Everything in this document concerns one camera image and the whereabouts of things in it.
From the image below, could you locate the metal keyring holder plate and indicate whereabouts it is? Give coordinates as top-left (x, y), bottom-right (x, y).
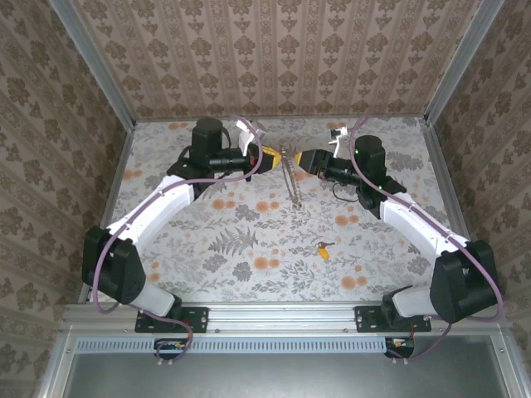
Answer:
top-left (278, 143), bottom-right (304, 210)

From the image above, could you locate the yellow-headed key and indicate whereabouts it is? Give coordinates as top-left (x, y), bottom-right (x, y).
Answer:
top-left (314, 239), bottom-right (336, 261)

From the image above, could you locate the black connector box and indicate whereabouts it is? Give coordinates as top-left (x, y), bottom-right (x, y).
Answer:
top-left (384, 336), bottom-right (416, 360)
top-left (153, 337), bottom-right (192, 362)

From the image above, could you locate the grey metal sheet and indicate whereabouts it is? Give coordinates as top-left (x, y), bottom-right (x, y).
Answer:
top-left (61, 334), bottom-right (514, 398)

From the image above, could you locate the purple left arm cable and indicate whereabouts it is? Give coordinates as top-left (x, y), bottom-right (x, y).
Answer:
top-left (91, 115), bottom-right (266, 366)

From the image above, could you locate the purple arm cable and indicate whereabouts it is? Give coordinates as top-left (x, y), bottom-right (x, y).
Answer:
top-left (91, 115), bottom-right (266, 366)
top-left (350, 115), bottom-right (506, 364)

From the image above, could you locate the thin black cable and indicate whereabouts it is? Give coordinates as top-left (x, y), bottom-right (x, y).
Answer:
top-left (330, 181), bottom-right (361, 204)

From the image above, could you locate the aluminium table edge rail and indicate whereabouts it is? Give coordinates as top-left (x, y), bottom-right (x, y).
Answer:
top-left (133, 115), bottom-right (428, 124)
top-left (77, 122), bottom-right (136, 306)
top-left (419, 118), bottom-right (490, 299)

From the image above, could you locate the aluminium frame post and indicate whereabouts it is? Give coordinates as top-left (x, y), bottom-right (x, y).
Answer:
top-left (423, 0), bottom-right (505, 125)
top-left (48, 0), bottom-right (137, 129)

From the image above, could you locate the aluminium mounting rail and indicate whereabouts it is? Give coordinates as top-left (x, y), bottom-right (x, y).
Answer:
top-left (61, 302), bottom-right (509, 335)

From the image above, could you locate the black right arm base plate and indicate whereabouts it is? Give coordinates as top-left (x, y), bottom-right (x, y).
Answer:
top-left (353, 305), bottom-right (432, 334)

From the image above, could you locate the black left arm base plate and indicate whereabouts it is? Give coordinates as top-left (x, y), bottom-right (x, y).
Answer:
top-left (134, 305), bottom-right (208, 334)

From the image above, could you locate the slotted grey cable duct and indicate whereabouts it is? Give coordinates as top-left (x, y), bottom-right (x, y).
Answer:
top-left (76, 336), bottom-right (389, 354)

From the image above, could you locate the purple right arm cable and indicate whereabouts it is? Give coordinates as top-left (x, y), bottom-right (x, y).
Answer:
top-left (350, 115), bottom-right (506, 364)

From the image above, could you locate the aluminium frame bar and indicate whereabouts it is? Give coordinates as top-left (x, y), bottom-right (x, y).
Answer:
top-left (37, 331), bottom-right (78, 398)
top-left (491, 327), bottom-right (531, 398)

